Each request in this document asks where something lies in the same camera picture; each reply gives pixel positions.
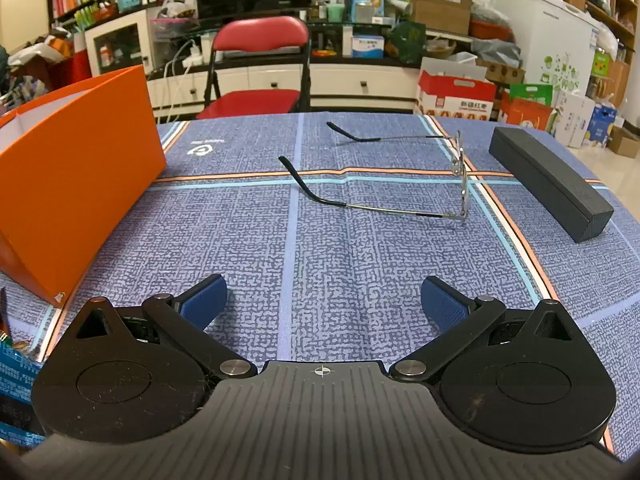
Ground white chest freezer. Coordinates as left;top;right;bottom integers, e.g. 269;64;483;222
490;0;601;96

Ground red and white gift box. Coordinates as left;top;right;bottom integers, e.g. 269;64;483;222
415;57;497;122

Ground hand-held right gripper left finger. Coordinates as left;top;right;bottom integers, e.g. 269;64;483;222
64;274;258;380

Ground pink basket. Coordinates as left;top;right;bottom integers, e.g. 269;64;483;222
150;17;193;43

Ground red folding chair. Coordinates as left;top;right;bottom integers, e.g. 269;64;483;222
196;15;312;121

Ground green gift bag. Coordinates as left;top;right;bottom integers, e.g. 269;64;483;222
510;82;553;106

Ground brown cardboard box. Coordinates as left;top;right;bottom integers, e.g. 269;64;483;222
410;0;473;36

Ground white glass-door cabinet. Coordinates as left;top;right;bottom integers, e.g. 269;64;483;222
84;10;156;78

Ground metal frame eyeglasses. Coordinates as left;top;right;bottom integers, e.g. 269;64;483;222
278;121;473;223

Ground white television stand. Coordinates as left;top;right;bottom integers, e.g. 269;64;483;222
147;7;426;123

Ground beige air conditioner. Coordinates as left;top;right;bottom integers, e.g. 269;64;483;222
0;0;51;48

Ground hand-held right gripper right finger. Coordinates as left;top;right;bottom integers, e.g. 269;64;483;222
389;275;581;382

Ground blue snack packet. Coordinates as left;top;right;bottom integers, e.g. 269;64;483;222
0;340;43;448

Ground small cardboard box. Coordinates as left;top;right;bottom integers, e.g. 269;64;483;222
607;125;640;158

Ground orange gift box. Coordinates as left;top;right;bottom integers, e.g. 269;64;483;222
500;97;556;133

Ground black glasses case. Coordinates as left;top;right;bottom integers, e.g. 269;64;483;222
488;126;615;244

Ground dark green bag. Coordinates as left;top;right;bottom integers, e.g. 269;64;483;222
390;20;427;66

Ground white cables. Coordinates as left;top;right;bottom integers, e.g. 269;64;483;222
164;40;201;123

